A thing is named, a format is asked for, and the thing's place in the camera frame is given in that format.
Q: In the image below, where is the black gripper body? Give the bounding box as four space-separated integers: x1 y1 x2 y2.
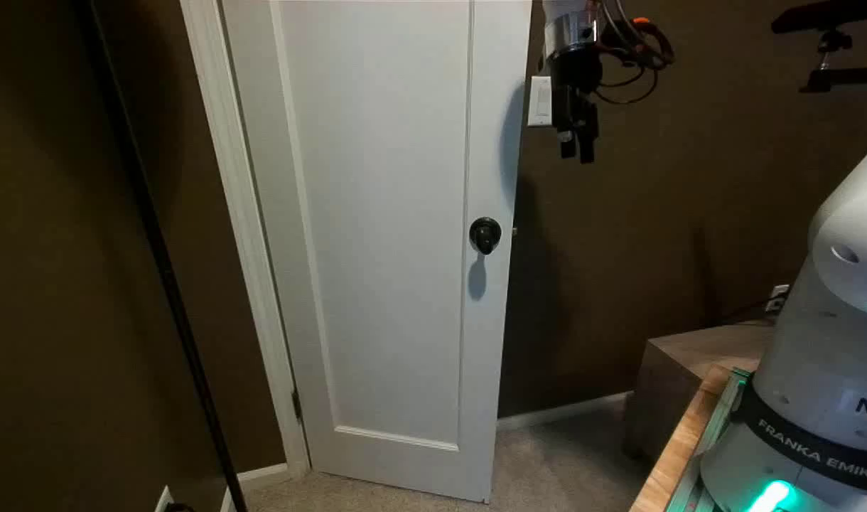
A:
546 40 607 136

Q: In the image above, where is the black round door knob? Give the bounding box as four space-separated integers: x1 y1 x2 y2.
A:
466 213 507 257

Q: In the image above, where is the white panel door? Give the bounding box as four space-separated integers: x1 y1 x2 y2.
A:
220 0 534 506

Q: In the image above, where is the white baseboard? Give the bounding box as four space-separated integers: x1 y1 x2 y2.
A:
496 390 638 435
234 461 293 491

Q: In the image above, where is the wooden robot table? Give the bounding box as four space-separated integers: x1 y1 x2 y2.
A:
629 361 745 512

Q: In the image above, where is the black floor lamp stand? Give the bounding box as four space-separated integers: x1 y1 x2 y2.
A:
74 0 251 512

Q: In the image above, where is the white light switch plate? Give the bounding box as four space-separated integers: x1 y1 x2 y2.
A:
526 74 557 129

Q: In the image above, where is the black and orange cable bundle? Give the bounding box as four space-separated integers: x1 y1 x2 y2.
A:
595 0 676 109

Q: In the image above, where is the small white wall outlet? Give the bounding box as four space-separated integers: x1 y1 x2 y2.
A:
763 280 793 323

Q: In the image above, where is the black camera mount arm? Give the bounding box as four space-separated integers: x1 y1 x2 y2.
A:
769 0 867 97

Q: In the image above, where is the white door frame trim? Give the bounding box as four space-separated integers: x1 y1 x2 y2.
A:
177 0 314 478

